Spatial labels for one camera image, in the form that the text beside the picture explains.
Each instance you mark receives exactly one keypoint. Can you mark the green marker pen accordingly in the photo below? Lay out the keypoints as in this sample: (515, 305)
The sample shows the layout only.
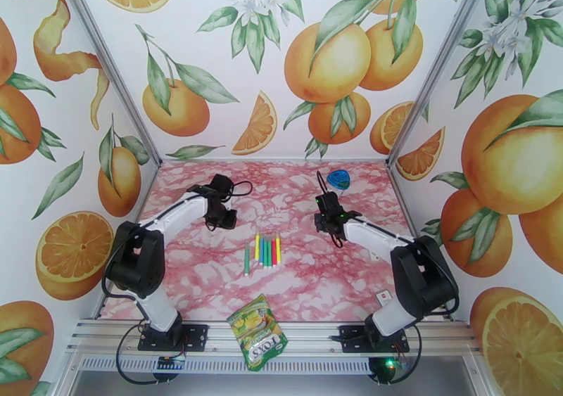
(266, 254)
(247, 258)

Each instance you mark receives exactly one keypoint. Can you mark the red marker pen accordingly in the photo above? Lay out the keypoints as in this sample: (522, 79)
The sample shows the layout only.
(274, 254)

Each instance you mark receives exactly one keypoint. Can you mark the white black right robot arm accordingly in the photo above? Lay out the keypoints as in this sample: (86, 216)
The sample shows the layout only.
(374, 236)

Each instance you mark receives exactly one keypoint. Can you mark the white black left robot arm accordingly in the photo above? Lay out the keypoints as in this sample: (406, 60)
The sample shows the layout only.
(176, 221)

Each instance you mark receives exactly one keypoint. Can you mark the clear container blue lid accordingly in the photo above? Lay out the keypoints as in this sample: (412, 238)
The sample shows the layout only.
(338, 179)

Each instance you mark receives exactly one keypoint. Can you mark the small white card red mark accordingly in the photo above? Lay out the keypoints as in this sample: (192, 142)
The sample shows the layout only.
(383, 297)

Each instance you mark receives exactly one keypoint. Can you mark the green yellow candy bag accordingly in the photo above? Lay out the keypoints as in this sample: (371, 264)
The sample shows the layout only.
(257, 333)

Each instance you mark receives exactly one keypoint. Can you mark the small blue circuit board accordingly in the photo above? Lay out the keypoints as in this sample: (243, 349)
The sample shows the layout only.
(171, 364)

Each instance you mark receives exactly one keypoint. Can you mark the small circuit board with LED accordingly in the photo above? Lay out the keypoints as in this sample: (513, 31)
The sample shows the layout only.
(398, 365)

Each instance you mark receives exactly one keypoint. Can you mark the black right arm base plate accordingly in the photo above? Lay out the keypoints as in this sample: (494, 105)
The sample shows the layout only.
(352, 337)

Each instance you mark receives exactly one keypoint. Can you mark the aluminium mounting rail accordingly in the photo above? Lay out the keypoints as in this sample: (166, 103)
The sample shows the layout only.
(312, 337)

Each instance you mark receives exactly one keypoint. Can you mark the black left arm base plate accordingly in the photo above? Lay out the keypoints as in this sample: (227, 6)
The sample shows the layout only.
(195, 336)

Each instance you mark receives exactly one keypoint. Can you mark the aluminium frame post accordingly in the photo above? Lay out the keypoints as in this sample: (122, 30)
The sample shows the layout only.
(444, 56)
(104, 58)

